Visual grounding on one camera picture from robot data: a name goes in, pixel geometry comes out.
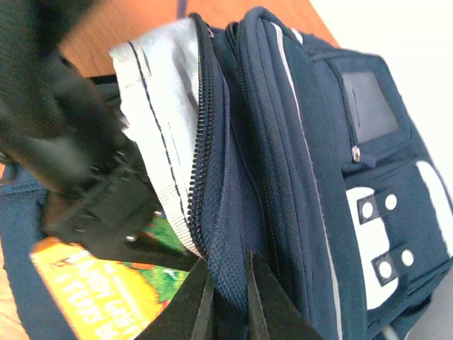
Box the orange green thick paperback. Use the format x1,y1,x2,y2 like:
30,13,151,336
30,237,188,339

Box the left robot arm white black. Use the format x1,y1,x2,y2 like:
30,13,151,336
1,1,161,263

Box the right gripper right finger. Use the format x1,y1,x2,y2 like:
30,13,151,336
245,251,321,340

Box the navy blue student backpack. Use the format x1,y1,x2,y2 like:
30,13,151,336
1,6,452,339

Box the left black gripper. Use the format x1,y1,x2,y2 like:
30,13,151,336
42,142,159,261

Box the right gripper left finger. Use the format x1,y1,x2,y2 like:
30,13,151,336
137,259,214,340

